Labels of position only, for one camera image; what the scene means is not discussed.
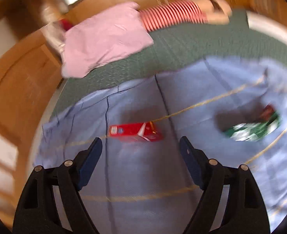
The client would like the light blue striped sheet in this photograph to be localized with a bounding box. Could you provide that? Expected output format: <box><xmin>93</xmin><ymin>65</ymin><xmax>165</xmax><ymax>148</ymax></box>
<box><xmin>34</xmin><ymin>57</ymin><xmax>287</xmax><ymax>233</ymax></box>

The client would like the white flat board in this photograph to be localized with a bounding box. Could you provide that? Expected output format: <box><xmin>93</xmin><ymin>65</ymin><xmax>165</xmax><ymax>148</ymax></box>
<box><xmin>246</xmin><ymin>11</ymin><xmax>287</xmax><ymax>45</ymax></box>

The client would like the wooden bunk bed frame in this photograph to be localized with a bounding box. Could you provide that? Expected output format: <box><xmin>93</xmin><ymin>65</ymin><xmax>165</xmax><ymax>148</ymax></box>
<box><xmin>0</xmin><ymin>0</ymin><xmax>287</xmax><ymax>227</ymax></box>

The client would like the pink pillow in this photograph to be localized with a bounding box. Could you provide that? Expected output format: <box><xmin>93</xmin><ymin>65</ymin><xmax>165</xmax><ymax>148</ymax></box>
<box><xmin>62</xmin><ymin>2</ymin><xmax>154</xmax><ymax>78</ymax></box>

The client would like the green wrapper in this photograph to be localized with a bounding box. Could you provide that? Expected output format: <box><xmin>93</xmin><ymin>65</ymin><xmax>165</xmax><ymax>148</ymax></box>
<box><xmin>223</xmin><ymin>105</ymin><xmax>281</xmax><ymax>142</ymax></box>

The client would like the green woven bed mat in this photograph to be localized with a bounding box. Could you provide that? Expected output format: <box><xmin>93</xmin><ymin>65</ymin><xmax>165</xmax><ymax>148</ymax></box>
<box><xmin>52</xmin><ymin>9</ymin><xmax>287</xmax><ymax>116</ymax></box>

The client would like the striped plush doll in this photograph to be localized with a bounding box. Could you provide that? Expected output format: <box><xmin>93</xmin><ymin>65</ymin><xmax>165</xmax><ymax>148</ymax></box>
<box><xmin>140</xmin><ymin>0</ymin><xmax>232</xmax><ymax>32</ymax></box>

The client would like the red cigarette pack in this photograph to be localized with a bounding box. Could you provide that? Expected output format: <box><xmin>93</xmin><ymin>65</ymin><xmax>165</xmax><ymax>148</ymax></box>
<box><xmin>108</xmin><ymin>121</ymin><xmax>163</xmax><ymax>142</ymax></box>

